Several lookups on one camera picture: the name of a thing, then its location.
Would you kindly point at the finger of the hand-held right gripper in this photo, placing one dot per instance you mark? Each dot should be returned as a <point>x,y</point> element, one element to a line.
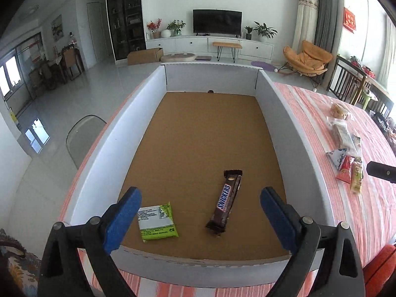
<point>382,170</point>

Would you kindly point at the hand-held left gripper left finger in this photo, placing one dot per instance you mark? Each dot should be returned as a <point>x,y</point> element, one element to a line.
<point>123,219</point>

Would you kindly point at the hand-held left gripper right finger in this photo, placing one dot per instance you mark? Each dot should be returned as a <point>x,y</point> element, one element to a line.
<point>278,219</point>

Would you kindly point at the yellow snack packet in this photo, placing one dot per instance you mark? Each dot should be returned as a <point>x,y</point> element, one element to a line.
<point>356,178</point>

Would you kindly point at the green snack packet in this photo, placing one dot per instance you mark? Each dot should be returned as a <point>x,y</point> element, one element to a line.
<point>157,222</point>

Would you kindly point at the brown chocolate bar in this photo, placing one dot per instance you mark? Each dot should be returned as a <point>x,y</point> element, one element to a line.
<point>225,198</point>

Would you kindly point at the white cardboard box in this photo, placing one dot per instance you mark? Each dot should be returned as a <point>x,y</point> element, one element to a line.
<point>108,148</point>

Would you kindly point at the red snack packet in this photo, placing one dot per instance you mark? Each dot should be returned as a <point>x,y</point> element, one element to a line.
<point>345,170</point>

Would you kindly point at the white grey snack packet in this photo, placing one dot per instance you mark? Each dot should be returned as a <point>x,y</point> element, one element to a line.
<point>343,136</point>

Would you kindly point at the bread in clear packet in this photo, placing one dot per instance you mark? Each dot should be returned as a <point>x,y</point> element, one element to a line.
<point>337,111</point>

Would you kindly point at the orange striped tablecloth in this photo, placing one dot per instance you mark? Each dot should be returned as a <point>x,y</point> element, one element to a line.
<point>315,136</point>

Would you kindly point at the green stool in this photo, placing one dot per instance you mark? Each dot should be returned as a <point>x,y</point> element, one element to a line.
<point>367,96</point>

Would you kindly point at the cluttered wooden side table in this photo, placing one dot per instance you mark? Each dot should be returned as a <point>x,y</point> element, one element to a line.
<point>376,80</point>

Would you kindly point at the transparent plastic chair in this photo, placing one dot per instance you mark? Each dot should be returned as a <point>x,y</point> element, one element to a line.
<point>83,136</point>

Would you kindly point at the orange red cushion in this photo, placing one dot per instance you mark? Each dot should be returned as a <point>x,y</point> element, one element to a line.
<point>382,269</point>

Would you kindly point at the dark wooden chair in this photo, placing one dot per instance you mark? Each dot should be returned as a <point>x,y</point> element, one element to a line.
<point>346,79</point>

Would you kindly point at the floral patterned cloth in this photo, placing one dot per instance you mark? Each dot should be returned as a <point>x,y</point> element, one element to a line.
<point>18,269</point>

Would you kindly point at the orange lounge chair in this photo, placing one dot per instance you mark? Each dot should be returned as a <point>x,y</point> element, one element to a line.
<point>309,57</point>

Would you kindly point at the purple floor mat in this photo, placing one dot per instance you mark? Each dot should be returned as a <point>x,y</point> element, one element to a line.
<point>263,65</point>

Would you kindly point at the brown cardboard box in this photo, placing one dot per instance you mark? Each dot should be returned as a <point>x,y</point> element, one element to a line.
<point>144,57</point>

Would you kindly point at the dark dining table set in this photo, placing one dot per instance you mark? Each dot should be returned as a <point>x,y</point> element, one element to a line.
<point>58,65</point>

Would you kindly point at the covered standing air conditioner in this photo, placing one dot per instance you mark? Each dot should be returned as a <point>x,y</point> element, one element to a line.
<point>304,21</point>

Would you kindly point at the grey curtain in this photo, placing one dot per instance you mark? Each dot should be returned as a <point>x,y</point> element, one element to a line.
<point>324,12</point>

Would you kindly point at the grey floor cushion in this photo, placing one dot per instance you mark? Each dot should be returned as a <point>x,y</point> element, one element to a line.
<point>178,57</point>

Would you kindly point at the dark flat floor mat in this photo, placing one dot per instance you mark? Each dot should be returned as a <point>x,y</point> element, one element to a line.
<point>203,58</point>

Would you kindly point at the small wooden bench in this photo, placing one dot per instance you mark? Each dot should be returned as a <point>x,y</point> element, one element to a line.
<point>227,44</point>

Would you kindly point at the large potted plant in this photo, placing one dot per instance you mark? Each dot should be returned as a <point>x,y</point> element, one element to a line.
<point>263,31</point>

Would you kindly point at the white television cabinet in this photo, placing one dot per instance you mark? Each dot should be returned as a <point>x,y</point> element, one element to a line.
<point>185,41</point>

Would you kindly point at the small potted plant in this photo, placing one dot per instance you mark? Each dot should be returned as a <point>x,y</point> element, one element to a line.
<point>248,31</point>

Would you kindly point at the white round vase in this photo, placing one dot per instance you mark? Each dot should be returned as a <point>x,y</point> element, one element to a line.
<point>165,33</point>

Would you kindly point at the red flower vase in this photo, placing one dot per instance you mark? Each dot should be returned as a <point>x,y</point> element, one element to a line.
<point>154,26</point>

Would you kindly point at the green plant in glass vase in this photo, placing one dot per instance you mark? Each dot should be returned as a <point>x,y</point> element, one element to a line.
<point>176,26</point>

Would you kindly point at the dark display cabinet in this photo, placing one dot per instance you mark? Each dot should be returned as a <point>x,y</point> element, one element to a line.
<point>125,15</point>

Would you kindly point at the black flat television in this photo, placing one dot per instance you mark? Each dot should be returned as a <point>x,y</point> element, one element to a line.
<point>216,21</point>

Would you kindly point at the red wall hanging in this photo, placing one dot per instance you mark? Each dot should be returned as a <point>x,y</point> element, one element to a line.
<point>349,20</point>

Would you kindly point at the framed wall picture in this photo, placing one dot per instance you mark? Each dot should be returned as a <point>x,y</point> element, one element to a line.
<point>57,27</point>

